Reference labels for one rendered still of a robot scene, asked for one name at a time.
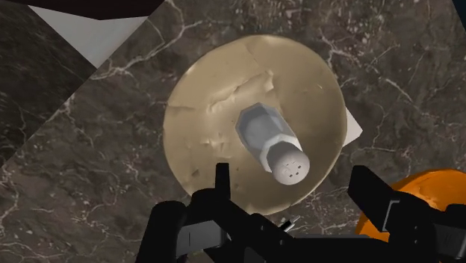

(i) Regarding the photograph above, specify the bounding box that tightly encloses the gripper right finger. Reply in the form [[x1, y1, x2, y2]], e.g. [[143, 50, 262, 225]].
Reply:
[[347, 165, 466, 263]]

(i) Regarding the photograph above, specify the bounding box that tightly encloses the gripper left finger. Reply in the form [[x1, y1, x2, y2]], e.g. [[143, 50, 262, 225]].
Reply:
[[135, 162, 255, 263]]

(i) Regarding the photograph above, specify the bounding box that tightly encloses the orange round fruit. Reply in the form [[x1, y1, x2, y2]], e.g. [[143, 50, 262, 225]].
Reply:
[[355, 168, 466, 243]]

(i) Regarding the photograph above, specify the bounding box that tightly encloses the beige round plate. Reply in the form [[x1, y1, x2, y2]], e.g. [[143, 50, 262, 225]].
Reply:
[[162, 34, 348, 216]]

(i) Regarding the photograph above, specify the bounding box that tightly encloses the white salt shaker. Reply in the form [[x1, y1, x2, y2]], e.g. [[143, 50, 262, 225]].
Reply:
[[234, 102, 311, 186]]

